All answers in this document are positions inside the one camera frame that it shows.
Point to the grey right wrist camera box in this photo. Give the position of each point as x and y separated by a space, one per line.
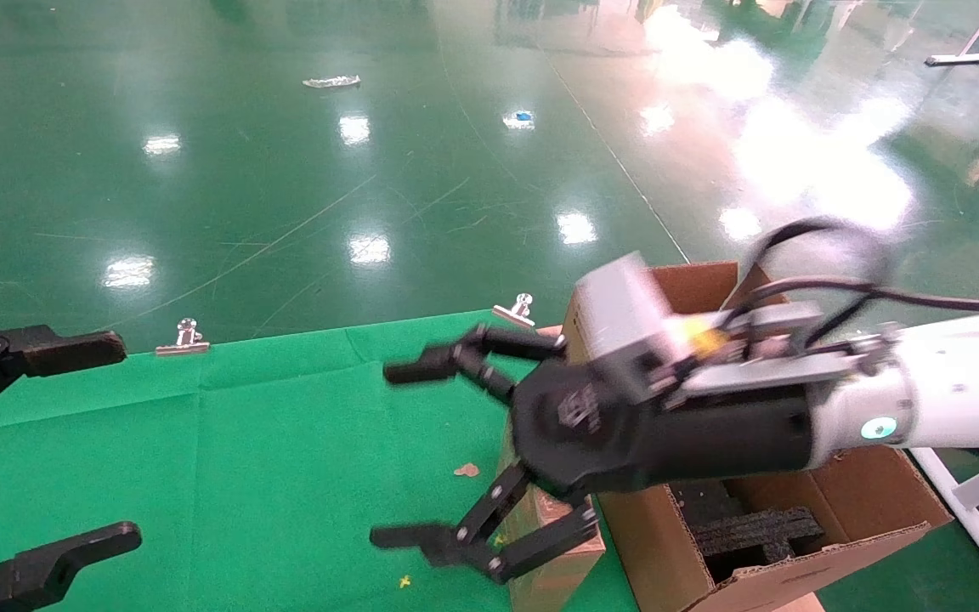
625 323

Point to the silver binder clip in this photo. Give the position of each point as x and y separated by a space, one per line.
183 344
513 314

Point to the black foam cross block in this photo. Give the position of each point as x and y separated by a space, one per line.
761 531

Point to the green table cloth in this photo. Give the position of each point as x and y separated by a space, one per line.
243 467

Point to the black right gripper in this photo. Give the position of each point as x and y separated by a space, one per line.
693 438

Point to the white floor litter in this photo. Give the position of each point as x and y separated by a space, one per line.
332 82

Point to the white pipe frame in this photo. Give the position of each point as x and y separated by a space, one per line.
963 501

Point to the small brown cardboard box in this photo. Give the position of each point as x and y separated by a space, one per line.
557 591

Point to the flat cardboard sheet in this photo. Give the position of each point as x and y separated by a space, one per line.
800 605

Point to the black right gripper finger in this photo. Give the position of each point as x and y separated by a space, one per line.
455 544
434 364

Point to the large open cardboard carton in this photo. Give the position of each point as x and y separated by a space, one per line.
651 544

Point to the white flat stand base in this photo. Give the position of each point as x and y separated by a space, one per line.
955 59

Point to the small brown cardboard scrap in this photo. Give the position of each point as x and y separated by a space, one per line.
466 470

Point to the grey metal camera bracket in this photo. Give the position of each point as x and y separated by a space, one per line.
761 370

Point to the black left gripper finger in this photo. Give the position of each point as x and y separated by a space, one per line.
65 350
39 569

